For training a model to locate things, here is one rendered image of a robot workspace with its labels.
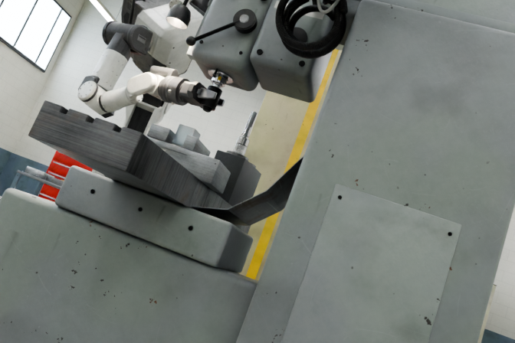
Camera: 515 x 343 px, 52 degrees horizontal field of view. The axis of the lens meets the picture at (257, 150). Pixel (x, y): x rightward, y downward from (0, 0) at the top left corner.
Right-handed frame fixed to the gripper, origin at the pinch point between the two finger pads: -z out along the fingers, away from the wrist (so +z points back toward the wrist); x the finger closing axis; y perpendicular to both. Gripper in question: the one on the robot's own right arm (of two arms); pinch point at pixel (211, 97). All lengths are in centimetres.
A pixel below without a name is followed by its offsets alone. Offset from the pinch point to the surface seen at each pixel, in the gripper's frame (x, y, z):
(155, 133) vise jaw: -15.1, 18.9, 2.6
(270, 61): -7.0, -11.9, -19.5
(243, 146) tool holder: 37.9, 3.6, 5.7
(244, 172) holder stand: 38.4, 13.0, 1.4
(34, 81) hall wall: 640, -170, 946
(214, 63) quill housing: -7.9, -8.1, -1.9
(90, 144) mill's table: -54, 33, -17
